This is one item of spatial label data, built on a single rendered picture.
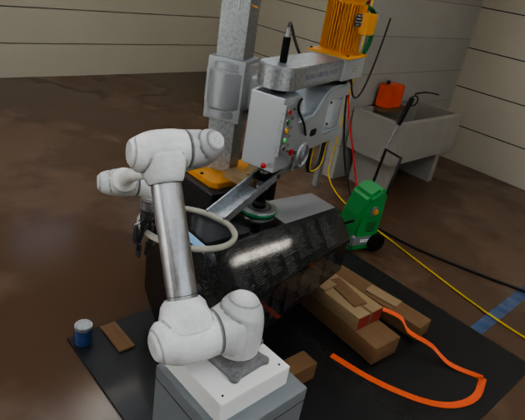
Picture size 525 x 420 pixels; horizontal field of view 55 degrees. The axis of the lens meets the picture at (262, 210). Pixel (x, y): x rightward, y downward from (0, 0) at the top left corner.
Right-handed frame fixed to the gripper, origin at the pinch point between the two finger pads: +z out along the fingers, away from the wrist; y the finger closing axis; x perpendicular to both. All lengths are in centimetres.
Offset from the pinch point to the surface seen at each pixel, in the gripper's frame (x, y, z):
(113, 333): 45, 20, 83
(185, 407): -76, -25, 19
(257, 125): 16, 70, -56
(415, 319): -57, 188, 55
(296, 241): -12, 95, 4
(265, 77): 13, 65, -82
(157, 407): -59, -23, 33
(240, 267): -14, 51, 12
